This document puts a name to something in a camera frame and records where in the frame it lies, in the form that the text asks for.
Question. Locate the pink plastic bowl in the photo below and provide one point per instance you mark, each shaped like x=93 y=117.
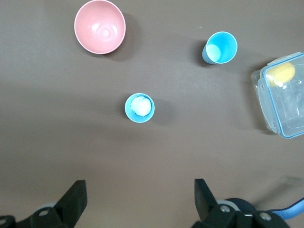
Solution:
x=99 y=28

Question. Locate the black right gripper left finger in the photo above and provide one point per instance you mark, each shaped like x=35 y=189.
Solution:
x=73 y=199

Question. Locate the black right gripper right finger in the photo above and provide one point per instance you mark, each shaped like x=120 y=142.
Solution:
x=204 y=202

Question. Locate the yellow round food piece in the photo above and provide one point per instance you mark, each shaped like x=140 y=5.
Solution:
x=282 y=73

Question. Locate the brown table cover cloth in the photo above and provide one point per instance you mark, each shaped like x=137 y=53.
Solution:
x=71 y=118

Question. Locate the clear plastic food container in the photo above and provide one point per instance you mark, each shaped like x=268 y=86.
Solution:
x=289 y=114

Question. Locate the blue plastic cup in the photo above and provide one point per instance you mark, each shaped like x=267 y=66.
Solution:
x=139 y=108
x=221 y=47

